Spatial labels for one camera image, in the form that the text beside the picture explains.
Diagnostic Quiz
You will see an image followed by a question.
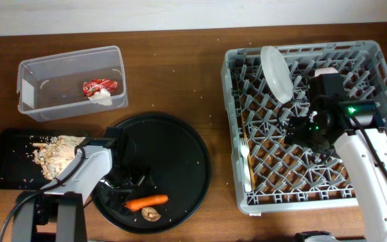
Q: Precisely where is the orange carrot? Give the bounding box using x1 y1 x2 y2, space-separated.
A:
124 194 169 212

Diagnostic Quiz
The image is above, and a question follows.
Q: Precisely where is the pink bowl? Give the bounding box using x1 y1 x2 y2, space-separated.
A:
314 67 338 77

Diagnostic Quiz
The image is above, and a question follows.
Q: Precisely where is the pile of food scraps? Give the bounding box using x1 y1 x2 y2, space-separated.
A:
32 135 85 180

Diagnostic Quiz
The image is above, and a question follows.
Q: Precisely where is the white plastic fork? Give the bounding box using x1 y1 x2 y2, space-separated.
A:
240 138 252 192

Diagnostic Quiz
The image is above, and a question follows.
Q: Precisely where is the grey plate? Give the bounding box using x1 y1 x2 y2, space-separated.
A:
260 46 294 104

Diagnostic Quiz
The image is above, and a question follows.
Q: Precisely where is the white napkin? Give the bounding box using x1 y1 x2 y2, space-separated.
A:
88 89 112 106

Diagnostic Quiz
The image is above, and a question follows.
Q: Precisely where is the red snack wrapper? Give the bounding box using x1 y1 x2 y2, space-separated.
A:
83 79 118 97

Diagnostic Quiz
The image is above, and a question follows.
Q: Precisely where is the wooden chopstick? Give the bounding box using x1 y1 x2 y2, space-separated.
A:
241 114 256 192

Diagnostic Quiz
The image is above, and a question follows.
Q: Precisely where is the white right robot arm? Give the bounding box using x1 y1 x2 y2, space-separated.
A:
285 98 387 241

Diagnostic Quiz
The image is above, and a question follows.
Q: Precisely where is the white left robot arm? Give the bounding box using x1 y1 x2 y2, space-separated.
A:
0 127 146 241

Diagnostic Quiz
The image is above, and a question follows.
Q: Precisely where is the grey dishwasher rack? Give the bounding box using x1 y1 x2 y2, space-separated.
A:
221 40 387 216

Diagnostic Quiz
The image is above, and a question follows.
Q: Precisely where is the clear plastic waste bin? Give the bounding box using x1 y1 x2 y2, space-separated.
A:
17 46 128 122

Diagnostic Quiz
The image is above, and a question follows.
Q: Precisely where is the brown mushroom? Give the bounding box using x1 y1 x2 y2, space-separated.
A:
141 207 161 222

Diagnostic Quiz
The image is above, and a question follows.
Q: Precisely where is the round black serving tray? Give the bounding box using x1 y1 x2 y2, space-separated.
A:
91 113 211 234

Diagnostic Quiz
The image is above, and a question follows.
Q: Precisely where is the black rectangular tray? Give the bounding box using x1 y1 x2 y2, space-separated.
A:
0 128 89 190

